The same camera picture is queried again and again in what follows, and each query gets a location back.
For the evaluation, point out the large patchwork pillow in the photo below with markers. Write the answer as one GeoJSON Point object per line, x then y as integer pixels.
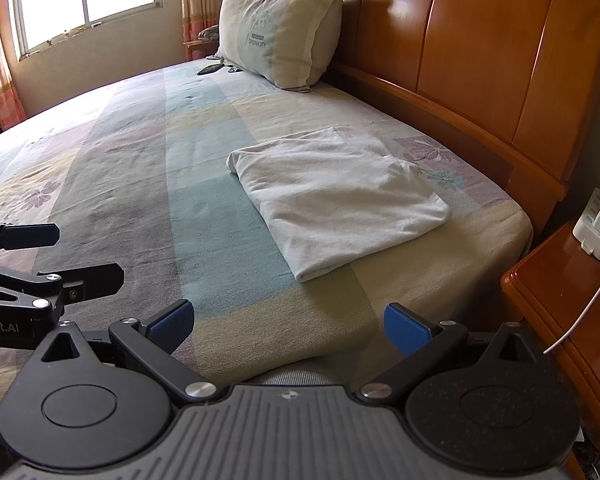
{"type": "Point", "coordinates": [280, 25]}

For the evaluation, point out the bed with patchwork sheet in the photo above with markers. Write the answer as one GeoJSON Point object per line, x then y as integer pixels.
{"type": "Point", "coordinates": [130, 185]}

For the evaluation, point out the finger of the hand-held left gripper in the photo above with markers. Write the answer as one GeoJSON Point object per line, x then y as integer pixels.
{"type": "Point", "coordinates": [30, 235]}
{"type": "Point", "coordinates": [95, 277]}

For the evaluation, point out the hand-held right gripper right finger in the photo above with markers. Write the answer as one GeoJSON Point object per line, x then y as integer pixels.
{"type": "Point", "coordinates": [405, 327]}

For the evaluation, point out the small black device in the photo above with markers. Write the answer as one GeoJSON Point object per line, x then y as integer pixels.
{"type": "Point", "coordinates": [210, 69]}

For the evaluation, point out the wooden nightstand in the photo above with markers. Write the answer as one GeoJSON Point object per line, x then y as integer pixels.
{"type": "Point", "coordinates": [200, 50]}
{"type": "Point", "coordinates": [545, 290]}

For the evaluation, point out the white printed sweatshirt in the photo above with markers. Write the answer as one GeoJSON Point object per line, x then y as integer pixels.
{"type": "Point", "coordinates": [340, 195]}

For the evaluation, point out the grey plush toy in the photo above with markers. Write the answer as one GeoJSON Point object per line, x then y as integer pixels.
{"type": "Point", "coordinates": [210, 33]}

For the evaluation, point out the wooden headboard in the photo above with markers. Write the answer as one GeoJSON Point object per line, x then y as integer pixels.
{"type": "Point", "coordinates": [480, 50]}

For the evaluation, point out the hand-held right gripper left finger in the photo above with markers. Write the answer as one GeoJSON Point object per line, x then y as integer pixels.
{"type": "Point", "coordinates": [172, 322]}

